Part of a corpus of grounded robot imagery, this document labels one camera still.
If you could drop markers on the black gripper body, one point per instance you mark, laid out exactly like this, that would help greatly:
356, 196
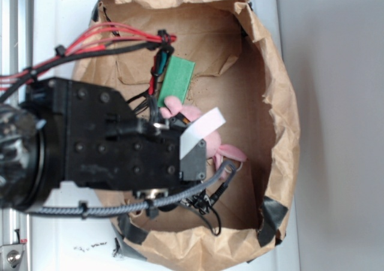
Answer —
91, 137

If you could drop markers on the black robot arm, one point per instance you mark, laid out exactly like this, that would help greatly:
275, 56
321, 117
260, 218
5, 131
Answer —
19, 129

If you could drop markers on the green rectangular sponge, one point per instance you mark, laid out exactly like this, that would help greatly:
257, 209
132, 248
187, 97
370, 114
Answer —
177, 79

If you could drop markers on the brown paper bag bin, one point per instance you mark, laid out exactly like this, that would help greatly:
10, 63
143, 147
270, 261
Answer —
240, 71

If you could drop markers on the silver corner bracket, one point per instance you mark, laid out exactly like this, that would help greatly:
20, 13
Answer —
13, 257

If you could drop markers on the aluminium frame rail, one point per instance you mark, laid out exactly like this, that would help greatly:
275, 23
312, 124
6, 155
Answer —
16, 53

